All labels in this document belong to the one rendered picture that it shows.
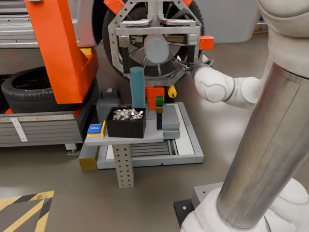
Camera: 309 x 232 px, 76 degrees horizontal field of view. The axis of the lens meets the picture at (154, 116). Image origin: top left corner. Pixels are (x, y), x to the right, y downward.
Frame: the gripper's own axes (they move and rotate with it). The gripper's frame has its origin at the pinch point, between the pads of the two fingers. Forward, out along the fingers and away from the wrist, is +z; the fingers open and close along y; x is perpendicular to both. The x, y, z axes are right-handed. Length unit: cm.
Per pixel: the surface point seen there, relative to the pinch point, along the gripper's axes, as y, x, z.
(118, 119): -40, -28, -13
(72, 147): -84, -75, 20
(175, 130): 0, -68, 26
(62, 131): -88, -59, 20
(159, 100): -17.4, -17.9, -11.8
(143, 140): -27, -39, -18
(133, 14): -31, 14, 75
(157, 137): -18.9, -37.9, -17.8
